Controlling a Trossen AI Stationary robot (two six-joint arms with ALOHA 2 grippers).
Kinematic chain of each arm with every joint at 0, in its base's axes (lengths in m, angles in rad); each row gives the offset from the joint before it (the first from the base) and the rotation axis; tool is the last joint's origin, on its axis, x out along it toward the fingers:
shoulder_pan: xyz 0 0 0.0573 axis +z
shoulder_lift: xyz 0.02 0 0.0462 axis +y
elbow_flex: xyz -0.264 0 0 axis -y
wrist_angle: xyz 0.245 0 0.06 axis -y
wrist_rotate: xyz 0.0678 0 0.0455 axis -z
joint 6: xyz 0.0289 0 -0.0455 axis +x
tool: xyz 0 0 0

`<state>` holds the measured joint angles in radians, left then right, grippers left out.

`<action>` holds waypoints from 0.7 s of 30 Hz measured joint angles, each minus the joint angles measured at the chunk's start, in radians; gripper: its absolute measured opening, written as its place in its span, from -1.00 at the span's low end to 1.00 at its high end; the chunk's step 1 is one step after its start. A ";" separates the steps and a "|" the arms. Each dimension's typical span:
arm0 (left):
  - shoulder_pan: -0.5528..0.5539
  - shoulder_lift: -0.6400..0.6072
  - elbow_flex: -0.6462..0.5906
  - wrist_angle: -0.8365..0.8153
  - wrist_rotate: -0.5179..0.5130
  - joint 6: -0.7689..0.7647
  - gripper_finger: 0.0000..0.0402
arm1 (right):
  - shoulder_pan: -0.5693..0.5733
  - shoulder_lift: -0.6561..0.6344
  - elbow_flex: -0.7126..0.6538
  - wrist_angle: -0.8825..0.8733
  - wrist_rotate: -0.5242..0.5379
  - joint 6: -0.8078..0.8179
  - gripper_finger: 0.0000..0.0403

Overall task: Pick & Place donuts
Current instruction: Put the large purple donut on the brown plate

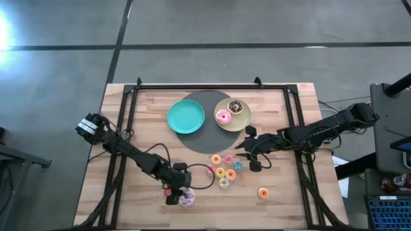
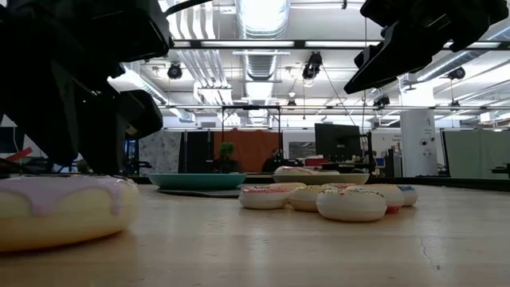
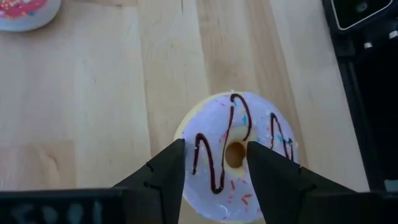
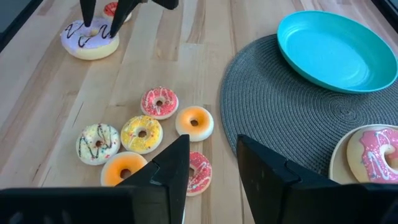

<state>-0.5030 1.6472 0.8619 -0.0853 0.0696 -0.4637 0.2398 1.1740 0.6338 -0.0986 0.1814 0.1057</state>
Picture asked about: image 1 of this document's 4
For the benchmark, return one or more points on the black pole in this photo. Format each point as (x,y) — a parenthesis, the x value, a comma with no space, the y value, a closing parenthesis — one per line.
(398,86)

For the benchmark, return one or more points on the small yellow iced donut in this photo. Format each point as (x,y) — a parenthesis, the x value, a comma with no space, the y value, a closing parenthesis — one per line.
(217,173)

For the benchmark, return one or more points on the large pink iced donut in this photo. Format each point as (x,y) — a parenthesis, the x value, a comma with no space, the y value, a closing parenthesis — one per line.
(220,120)

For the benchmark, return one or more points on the small blue iced donut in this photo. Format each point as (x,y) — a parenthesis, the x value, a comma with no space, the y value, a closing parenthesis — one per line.
(234,166)

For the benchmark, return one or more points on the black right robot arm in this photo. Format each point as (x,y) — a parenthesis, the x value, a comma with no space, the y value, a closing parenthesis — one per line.
(321,128)

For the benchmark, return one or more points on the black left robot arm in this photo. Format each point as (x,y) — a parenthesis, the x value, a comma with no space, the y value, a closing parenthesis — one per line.
(135,154)

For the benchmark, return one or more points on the beige plate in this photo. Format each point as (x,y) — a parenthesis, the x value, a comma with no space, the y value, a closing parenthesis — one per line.
(239,123)

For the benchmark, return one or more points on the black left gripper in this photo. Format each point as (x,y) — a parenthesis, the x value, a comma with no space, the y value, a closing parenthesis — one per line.
(178,181)

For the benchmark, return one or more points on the black metal table frame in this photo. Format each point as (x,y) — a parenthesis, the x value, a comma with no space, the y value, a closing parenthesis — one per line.
(208,86)

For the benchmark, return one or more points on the bottle with red-white label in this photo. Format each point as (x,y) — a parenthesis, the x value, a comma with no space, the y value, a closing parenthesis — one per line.
(398,183)

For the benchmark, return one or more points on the small red iced donut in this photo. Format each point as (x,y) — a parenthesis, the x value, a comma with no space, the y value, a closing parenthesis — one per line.
(167,192)

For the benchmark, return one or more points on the dark metal stand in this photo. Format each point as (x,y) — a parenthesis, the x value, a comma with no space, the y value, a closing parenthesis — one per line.
(19,157)

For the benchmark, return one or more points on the grey equipment cart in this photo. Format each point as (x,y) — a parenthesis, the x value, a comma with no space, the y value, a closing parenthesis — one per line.
(385,128)

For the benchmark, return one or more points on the white paper sheet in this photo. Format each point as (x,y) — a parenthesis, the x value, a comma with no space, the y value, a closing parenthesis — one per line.
(343,186)

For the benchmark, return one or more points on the tablet with blue screen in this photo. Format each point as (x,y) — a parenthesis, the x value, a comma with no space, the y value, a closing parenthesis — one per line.
(401,144)

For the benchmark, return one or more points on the black beam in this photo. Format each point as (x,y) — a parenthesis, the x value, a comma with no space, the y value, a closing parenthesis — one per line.
(353,167)

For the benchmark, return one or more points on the large lilac iced donut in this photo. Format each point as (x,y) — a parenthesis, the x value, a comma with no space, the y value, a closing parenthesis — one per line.
(191,200)

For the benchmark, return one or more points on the large chocolate iced donut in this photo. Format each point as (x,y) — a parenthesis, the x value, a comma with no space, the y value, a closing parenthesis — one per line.
(240,110)

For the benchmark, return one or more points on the teal plate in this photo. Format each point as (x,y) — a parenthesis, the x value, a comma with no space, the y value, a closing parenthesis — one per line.
(185,117)

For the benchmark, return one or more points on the small white chocolate-drizzled donut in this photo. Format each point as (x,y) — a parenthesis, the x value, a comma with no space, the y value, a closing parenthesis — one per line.
(220,183)

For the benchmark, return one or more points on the small pink iced donut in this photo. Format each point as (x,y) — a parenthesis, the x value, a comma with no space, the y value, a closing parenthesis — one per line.
(208,170)
(225,160)

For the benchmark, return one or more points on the grey round woven placemat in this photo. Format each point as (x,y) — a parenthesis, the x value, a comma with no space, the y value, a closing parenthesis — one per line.
(208,141)

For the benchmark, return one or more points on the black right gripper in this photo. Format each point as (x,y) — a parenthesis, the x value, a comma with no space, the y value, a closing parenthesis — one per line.
(266,144)

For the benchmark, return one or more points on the blue keyboard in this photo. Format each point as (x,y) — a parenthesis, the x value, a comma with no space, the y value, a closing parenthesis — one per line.
(388,215)

